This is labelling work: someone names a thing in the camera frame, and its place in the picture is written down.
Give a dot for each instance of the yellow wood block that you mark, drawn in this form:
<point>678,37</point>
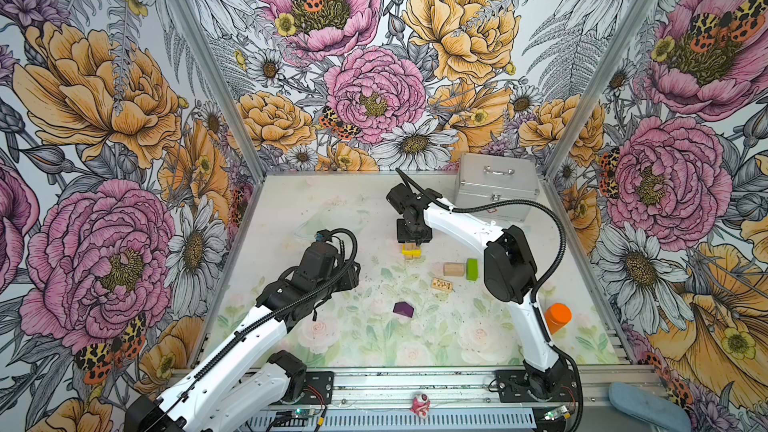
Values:
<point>410,254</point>

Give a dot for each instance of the cartoon printed wood block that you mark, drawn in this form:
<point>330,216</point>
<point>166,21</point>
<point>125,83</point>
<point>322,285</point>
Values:
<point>442,285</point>

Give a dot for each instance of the aluminium mounting rail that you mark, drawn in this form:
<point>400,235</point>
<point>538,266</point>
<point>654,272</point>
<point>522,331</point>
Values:
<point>455,399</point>

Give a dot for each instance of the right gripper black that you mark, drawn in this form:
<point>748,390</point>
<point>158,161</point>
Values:
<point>401,233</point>

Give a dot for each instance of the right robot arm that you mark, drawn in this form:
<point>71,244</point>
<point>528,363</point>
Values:
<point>509,269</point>

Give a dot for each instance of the orange bottle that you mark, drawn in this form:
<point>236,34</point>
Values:
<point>557,316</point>

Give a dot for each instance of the purple wood block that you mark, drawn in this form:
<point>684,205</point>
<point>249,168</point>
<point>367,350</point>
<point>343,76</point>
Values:
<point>403,309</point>

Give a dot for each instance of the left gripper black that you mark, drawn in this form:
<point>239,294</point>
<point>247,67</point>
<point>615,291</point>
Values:
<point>348,278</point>

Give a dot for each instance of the wide plain wood block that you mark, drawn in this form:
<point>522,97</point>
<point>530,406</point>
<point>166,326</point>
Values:
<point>453,269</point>

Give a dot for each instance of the blue grey pad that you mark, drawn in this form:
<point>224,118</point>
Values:
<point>649,408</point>

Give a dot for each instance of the green wood block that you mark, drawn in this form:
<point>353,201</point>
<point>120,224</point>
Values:
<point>472,269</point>

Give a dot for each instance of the silver metal case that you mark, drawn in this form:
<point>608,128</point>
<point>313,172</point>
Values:
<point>487,179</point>

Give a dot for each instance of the small red pink toy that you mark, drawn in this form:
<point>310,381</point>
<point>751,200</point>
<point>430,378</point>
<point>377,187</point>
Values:
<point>420,405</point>

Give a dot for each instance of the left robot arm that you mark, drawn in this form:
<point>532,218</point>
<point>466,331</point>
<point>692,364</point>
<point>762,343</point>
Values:
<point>243,375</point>

